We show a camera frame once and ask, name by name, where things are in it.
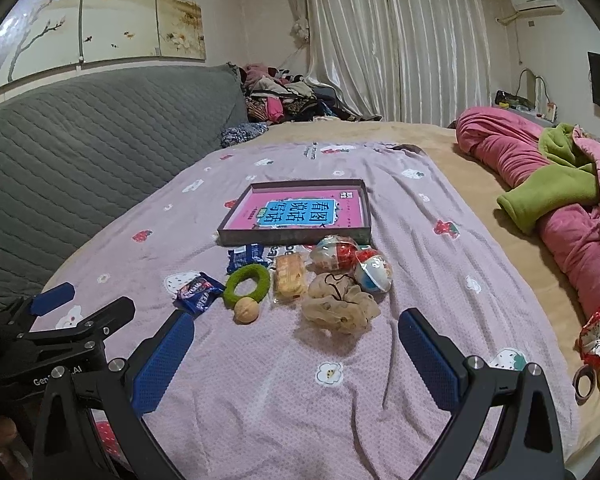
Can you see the blue snack packet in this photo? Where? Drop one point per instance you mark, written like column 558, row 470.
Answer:
column 246, row 257

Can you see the white curtain panel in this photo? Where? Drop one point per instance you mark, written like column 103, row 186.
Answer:
column 345, row 35
column 440, row 45

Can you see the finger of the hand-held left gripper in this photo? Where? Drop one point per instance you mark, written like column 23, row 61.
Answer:
column 52, row 296
column 105, row 317

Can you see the pile of clothes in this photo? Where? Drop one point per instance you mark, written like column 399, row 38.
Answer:
column 290, row 95

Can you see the white curtain tieback ornament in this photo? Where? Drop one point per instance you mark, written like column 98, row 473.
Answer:
column 300, row 28

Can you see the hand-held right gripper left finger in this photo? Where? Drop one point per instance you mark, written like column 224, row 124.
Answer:
column 162, row 365

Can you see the purple cookie packet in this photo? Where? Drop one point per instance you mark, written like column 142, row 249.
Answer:
column 197, row 294

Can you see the red white candy wrapper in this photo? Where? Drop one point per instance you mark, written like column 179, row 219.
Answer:
column 596, row 337

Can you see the floral wall mural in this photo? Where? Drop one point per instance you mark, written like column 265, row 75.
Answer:
column 130, row 10

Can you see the blue patterned cloth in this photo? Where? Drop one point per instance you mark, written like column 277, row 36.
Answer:
column 242, row 135

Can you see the clear red toy egg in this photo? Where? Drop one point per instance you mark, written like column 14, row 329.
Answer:
column 332, row 255

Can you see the green fleece blanket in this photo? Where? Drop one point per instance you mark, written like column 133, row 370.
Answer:
column 555, row 185

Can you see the white arched stand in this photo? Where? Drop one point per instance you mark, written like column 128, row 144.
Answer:
column 521, row 82

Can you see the grey side desk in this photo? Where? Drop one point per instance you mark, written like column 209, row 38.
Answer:
column 535, row 114

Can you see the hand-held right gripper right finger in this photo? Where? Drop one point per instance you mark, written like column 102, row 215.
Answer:
column 430, row 360

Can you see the pink quilt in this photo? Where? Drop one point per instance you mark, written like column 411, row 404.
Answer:
column 495, row 145

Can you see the beige bedsheet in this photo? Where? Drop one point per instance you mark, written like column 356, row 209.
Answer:
column 480, row 185

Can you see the walnut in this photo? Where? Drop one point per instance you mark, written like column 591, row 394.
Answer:
column 245, row 310

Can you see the shallow grey cardboard box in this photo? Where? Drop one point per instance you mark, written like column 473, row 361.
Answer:
column 290, row 236

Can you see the beige mesh scrunchie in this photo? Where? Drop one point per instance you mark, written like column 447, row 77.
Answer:
column 330, row 310

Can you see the clear biscuit packet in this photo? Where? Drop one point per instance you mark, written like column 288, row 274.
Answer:
column 289, row 275

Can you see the white air conditioner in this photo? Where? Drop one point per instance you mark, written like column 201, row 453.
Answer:
column 536, row 0

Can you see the pink strawberry printed blanket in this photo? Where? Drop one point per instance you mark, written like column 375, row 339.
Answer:
column 280, row 410

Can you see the dark green bag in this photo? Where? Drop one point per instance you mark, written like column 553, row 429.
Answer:
column 509, row 98

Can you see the grey quilted headboard cover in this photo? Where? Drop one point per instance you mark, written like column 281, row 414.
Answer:
column 80, row 150

